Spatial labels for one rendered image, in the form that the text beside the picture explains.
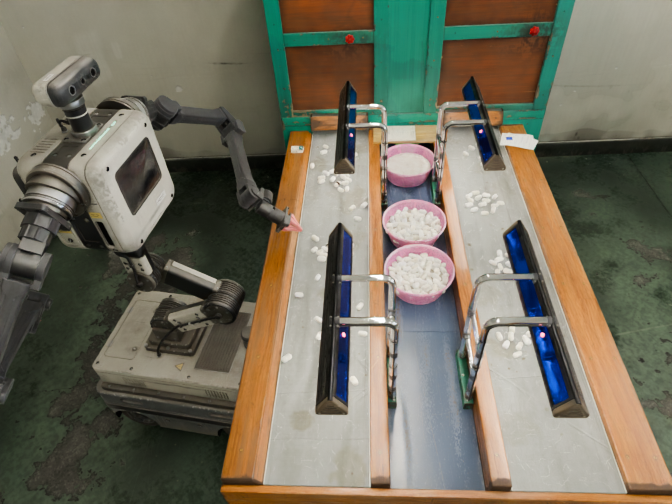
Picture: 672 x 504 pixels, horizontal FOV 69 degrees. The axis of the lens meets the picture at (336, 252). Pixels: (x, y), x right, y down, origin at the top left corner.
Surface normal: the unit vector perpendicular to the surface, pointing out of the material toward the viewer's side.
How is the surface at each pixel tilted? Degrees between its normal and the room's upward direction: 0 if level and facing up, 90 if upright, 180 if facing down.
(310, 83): 90
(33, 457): 0
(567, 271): 0
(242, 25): 90
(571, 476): 0
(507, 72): 90
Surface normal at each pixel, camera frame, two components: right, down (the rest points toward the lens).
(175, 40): -0.01, 0.71
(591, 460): -0.06, -0.70
